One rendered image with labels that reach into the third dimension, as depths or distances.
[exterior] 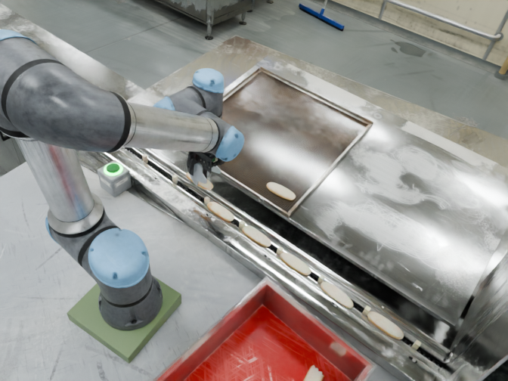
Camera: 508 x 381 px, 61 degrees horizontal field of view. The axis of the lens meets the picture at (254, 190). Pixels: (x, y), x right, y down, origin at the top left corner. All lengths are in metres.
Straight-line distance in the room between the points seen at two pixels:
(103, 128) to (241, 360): 0.66
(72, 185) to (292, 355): 0.64
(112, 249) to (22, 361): 0.36
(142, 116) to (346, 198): 0.79
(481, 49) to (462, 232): 3.48
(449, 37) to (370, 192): 3.52
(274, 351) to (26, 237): 0.75
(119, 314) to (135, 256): 0.18
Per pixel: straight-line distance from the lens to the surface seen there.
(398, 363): 1.15
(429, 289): 1.26
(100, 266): 0.94
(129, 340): 1.10
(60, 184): 0.89
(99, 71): 2.04
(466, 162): 1.57
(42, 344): 1.18
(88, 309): 1.15
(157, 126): 0.76
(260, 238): 1.26
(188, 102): 1.01
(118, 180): 1.39
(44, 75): 0.67
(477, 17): 4.68
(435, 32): 4.82
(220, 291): 1.19
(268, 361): 1.11
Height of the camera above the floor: 1.83
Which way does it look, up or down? 45 degrees down
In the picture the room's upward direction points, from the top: 8 degrees clockwise
